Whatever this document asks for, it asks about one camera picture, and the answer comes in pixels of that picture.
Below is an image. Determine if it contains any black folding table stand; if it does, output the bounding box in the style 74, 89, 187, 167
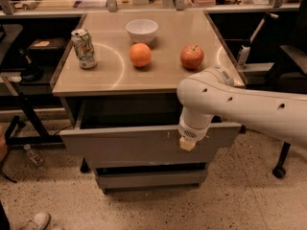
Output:
0, 24, 73, 155

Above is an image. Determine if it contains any white sneaker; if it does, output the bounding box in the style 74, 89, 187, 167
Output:
18, 212, 51, 230

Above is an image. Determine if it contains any orange fruit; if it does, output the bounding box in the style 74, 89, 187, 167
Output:
130, 43, 152, 67

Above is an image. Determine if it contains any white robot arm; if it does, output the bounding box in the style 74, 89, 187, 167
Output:
177, 66, 307, 150

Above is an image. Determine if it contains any plastic water bottle on floor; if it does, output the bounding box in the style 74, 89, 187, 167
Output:
23, 144, 44, 166

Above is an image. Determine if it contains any green white soda can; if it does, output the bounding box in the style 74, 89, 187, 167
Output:
71, 29, 97, 69

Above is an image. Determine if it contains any grey drawer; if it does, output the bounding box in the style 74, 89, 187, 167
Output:
96, 170, 208, 190
60, 100, 240, 168

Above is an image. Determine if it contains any white bowl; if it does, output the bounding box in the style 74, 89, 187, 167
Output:
126, 19, 158, 44

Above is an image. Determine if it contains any black round object under bench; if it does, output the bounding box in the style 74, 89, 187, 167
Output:
19, 49, 43, 82

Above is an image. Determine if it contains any grey drawer cabinet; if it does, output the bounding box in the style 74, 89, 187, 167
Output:
53, 10, 233, 177

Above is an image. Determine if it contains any black office chair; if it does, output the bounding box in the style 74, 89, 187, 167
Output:
266, 0, 307, 178

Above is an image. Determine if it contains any red apple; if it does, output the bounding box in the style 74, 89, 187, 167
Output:
180, 45, 204, 70

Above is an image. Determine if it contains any grey lower drawer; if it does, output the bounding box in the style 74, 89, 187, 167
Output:
96, 170, 208, 190

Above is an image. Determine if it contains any grey top drawer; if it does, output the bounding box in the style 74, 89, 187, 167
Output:
60, 100, 240, 168

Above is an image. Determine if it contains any black box under bench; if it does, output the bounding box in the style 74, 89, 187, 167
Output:
27, 37, 66, 59

